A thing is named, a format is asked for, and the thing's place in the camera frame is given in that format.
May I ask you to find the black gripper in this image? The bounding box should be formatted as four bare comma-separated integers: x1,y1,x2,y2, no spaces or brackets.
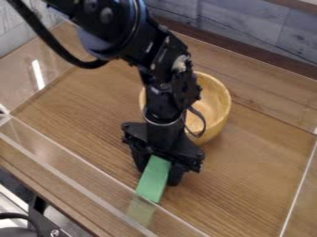
122,122,206,186

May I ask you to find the green rectangular stick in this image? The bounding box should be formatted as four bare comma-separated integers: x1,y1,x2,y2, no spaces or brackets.
137,156,172,203

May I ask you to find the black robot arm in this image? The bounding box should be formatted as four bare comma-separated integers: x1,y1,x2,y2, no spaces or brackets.
43,0,205,186

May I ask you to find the wooden bowl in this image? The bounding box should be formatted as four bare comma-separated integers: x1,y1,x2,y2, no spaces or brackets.
138,70,233,146

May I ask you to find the clear acrylic tray wall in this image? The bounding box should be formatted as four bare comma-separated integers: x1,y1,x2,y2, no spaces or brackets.
0,105,209,237

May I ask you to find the black table leg bracket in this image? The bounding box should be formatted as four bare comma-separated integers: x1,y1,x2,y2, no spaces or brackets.
28,196,73,237

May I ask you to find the black cable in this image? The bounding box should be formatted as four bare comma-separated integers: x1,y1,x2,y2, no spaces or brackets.
4,0,109,70

